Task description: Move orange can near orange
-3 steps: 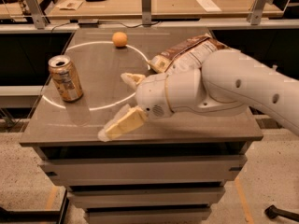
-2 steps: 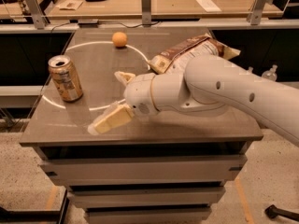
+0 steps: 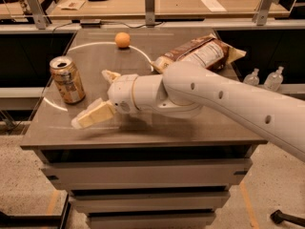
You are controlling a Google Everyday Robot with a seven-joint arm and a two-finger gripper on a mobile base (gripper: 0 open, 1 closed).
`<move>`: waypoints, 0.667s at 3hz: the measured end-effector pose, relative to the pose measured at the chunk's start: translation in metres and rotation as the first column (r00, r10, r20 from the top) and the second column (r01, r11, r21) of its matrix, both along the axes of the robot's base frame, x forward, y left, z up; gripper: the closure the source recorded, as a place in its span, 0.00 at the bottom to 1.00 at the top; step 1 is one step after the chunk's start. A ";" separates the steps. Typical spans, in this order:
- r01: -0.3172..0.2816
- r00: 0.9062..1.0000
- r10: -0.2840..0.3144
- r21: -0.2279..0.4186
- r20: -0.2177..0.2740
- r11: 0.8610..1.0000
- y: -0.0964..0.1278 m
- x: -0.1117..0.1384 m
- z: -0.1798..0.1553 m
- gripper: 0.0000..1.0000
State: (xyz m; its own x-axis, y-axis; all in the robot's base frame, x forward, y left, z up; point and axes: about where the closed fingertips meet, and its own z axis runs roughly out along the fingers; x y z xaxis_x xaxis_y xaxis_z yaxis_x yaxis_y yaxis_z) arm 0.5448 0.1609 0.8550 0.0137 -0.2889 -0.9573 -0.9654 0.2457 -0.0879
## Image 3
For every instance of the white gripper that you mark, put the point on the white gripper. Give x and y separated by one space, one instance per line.
121 93

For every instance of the orange soda can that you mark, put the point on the orange soda can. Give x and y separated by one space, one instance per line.
67 79

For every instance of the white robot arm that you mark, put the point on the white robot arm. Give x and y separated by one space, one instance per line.
184 89

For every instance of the orange fruit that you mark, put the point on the orange fruit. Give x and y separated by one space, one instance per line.
122 40

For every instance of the grey drawer cabinet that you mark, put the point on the grey drawer cabinet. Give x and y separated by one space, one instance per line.
138 171

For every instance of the small paper note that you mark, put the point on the small paper note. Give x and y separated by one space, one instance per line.
72 5

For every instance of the brown chip bag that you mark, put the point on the brown chip bag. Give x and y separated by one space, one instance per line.
205 51

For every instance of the white paper sheet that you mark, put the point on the white paper sheet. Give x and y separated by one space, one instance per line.
213 5

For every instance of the clear plastic bottle left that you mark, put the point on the clear plastic bottle left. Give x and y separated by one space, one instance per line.
252 78

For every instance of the clear plastic bottle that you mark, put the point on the clear plastic bottle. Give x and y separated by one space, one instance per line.
274 80
252 78

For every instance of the clear plastic bottle right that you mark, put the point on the clear plastic bottle right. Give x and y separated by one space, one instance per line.
274 80

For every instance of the black chair base leg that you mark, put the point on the black chair base leg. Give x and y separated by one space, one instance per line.
278 217

